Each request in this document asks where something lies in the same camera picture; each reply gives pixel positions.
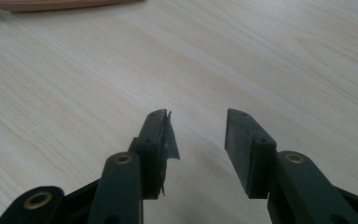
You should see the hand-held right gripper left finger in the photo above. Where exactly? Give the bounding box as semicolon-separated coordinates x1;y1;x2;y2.
128;108;181;201

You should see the wooden handle with white band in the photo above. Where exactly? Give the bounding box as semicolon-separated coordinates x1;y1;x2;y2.
0;0;144;13

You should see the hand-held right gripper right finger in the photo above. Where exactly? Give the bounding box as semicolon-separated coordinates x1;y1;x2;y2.
224;108;278;200

